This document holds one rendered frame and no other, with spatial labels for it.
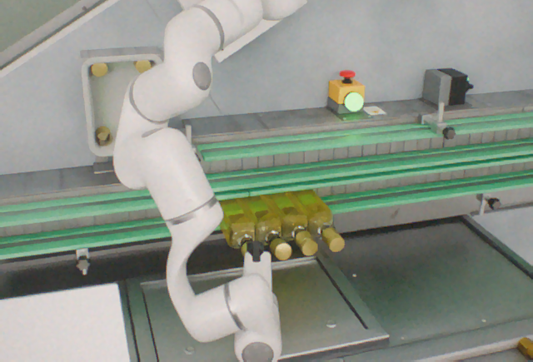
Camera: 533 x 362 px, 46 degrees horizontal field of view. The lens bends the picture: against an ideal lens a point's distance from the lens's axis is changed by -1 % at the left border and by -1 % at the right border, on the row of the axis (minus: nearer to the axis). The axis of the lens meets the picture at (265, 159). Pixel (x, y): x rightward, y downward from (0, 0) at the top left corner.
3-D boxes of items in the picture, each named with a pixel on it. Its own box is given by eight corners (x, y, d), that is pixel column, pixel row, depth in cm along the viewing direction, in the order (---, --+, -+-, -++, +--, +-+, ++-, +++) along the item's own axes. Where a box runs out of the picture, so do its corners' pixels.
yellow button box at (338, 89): (326, 106, 163) (337, 114, 156) (327, 77, 160) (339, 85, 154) (351, 103, 165) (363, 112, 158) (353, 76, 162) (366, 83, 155)
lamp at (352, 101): (342, 109, 156) (347, 113, 154) (344, 91, 155) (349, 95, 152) (359, 108, 158) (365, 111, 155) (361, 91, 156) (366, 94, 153)
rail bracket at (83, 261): (74, 256, 144) (76, 289, 132) (71, 230, 142) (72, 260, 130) (92, 254, 145) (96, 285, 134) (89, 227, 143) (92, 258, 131)
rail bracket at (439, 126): (414, 121, 158) (443, 141, 146) (417, 93, 155) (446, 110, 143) (428, 121, 159) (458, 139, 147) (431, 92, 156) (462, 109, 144)
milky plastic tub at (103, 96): (88, 144, 148) (90, 158, 140) (78, 49, 139) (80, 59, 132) (162, 136, 153) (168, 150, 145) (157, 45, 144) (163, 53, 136)
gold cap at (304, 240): (294, 246, 132) (301, 257, 128) (295, 231, 130) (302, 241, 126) (310, 244, 133) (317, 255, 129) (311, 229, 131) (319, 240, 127)
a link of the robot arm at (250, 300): (203, 309, 94) (261, 286, 93) (206, 270, 104) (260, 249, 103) (246, 381, 100) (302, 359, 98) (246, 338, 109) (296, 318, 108)
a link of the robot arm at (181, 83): (167, 19, 106) (104, 56, 98) (216, -9, 96) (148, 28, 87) (209, 90, 110) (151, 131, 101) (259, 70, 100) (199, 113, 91)
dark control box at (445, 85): (421, 97, 171) (437, 106, 163) (424, 68, 167) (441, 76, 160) (448, 95, 173) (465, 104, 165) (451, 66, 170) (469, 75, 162)
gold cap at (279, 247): (271, 256, 128) (276, 262, 124) (268, 240, 128) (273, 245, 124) (287, 253, 129) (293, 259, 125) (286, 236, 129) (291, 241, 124)
